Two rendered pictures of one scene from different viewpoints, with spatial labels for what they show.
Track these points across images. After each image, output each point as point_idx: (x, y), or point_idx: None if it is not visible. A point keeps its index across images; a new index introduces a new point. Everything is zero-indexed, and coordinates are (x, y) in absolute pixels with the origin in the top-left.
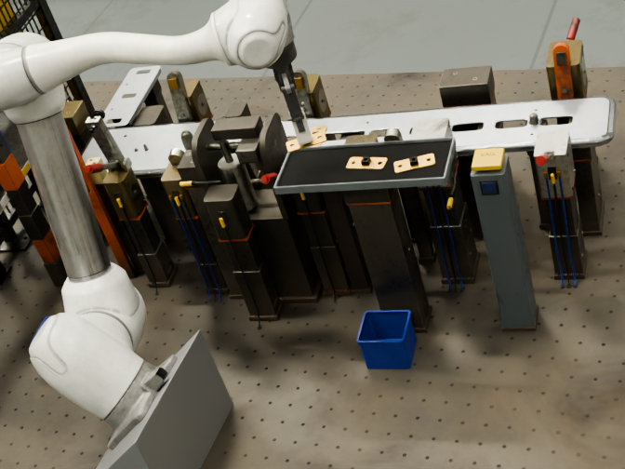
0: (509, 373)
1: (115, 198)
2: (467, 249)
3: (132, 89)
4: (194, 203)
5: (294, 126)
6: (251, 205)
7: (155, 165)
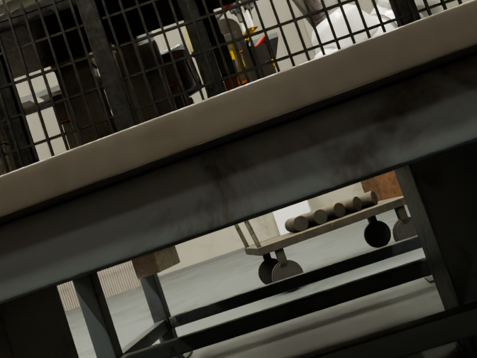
0: None
1: (229, 50)
2: None
3: (25, 104)
4: (246, 66)
5: (249, 15)
6: None
7: (184, 74)
